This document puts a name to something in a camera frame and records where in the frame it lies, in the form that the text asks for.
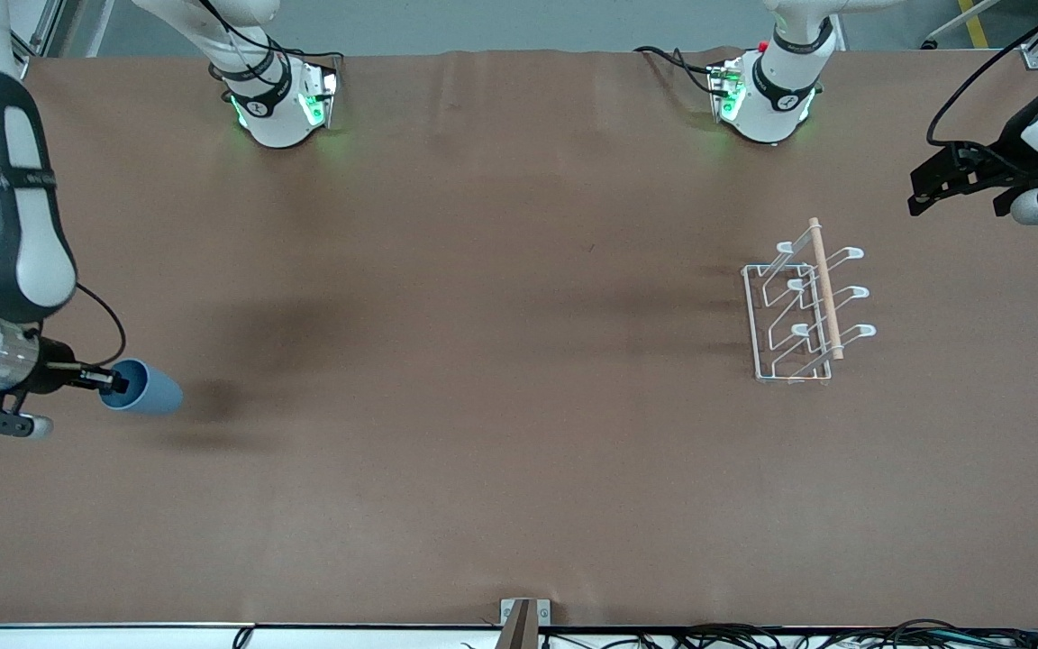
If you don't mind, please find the brown paper table cover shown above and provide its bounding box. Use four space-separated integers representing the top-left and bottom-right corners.
0 50 1038 629

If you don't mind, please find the brown camera post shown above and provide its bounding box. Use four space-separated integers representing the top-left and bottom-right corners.
495 601 540 649

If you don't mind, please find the blue plastic cup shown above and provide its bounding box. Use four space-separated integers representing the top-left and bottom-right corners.
100 359 184 416

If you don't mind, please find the grey metal bracket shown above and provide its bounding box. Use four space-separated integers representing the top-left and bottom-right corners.
500 599 551 626

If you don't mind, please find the black right base cable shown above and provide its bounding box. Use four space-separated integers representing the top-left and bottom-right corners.
204 0 345 78

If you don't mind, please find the white metal tube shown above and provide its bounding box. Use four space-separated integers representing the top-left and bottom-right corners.
923 0 1003 50

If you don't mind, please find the white wire cup holder rack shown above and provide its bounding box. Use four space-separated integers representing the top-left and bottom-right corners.
742 217 877 386

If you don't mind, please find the black left base cable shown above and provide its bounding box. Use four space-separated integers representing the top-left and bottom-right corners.
633 44 729 96

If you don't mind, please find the black base cable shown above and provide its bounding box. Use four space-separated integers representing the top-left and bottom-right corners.
204 0 345 78
633 44 729 96

